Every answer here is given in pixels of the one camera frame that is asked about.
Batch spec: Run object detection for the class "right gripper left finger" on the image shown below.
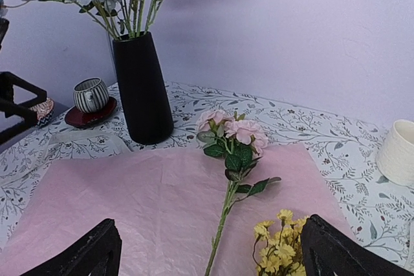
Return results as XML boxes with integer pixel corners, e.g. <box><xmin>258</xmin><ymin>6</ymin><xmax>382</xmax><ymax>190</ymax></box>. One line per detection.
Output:
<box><xmin>24</xmin><ymin>218</ymin><xmax>122</xmax><ymax>276</ymax></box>

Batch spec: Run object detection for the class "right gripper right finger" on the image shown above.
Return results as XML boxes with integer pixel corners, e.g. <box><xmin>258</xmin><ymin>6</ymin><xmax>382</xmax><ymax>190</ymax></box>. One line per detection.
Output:
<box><xmin>301</xmin><ymin>214</ymin><xmax>413</xmax><ymax>276</ymax></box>

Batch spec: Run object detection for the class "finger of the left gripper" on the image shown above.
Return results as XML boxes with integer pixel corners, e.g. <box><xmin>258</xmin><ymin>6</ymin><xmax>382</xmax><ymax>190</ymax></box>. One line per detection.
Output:
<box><xmin>0</xmin><ymin>71</ymin><xmax>49</xmax><ymax>144</ymax></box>

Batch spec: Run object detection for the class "yellow small flower sprig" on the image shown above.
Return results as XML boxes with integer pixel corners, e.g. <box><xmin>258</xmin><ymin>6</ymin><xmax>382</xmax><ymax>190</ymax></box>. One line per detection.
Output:
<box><xmin>252</xmin><ymin>209</ymin><xmax>308</xmax><ymax>275</ymax></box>

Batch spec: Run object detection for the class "pink tissue wrapping paper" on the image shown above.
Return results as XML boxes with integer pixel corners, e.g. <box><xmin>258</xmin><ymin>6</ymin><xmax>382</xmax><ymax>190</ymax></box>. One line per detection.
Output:
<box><xmin>1</xmin><ymin>143</ymin><xmax>353</xmax><ymax>275</ymax></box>

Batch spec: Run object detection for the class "pink carnation flower stem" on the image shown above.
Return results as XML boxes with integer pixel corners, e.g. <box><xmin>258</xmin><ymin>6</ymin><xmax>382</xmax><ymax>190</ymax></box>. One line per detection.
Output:
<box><xmin>196</xmin><ymin>109</ymin><xmax>281</xmax><ymax>275</ymax></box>

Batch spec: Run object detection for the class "tall black vase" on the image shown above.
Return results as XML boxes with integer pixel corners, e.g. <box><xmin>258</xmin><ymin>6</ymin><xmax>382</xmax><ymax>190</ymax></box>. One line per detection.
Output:
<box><xmin>112</xmin><ymin>31</ymin><xmax>174</xmax><ymax>145</ymax></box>

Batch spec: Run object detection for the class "red round saucer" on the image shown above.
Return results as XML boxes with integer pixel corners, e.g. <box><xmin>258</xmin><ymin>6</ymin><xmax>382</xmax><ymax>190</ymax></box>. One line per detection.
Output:
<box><xmin>64</xmin><ymin>96</ymin><xmax>117</xmax><ymax>129</ymax></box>

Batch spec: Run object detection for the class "striped black white cup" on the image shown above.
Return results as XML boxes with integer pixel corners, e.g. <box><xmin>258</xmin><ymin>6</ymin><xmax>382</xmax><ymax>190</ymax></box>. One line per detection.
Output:
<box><xmin>73</xmin><ymin>78</ymin><xmax>109</xmax><ymax>114</ymax></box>

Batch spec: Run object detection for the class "floral patterned table mat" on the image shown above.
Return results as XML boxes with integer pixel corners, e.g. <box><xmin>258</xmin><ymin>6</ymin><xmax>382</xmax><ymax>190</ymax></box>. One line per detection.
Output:
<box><xmin>1</xmin><ymin>82</ymin><xmax>413</xmax><ymax>265</ymax></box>

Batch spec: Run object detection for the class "cream ceramic mug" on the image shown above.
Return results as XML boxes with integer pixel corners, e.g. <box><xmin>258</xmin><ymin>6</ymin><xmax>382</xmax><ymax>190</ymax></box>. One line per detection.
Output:
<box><xmin>376</xmin><ymin>120</ymin><xmax>413</xmax><ymax>187</ymax></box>

